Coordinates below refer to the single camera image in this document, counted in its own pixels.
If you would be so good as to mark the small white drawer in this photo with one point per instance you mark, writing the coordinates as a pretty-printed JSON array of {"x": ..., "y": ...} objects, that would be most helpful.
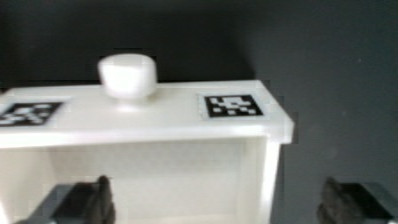
[{"x": 181, "y": 139}]

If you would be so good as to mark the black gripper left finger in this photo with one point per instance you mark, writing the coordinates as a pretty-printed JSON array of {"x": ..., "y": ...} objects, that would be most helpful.
[{"x": 76, "y": 204}]

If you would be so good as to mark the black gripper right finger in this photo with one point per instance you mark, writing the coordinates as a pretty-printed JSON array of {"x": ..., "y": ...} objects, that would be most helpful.
[{"x": 357, "y": 203}]

